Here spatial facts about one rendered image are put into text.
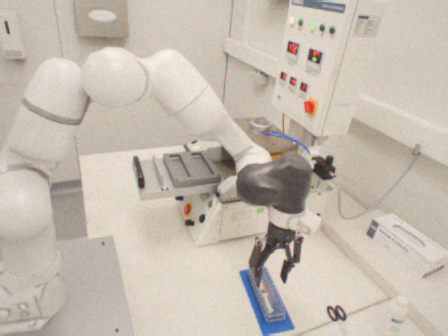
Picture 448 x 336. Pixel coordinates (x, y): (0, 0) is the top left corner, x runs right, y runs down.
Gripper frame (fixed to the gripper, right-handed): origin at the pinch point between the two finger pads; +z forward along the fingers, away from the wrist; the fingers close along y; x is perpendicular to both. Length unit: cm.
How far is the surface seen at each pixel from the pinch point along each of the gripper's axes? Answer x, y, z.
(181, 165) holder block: -43.3, 20.8, -13.4
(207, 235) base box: -24.7, 13.7, 4.9
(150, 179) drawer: -36, 32, -12
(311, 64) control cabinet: -40, -21, -52
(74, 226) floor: -134, 81, 84
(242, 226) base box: -26.1, 0.4, 3.6
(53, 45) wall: -180, 85, -28
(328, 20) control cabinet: -37, -22, -65
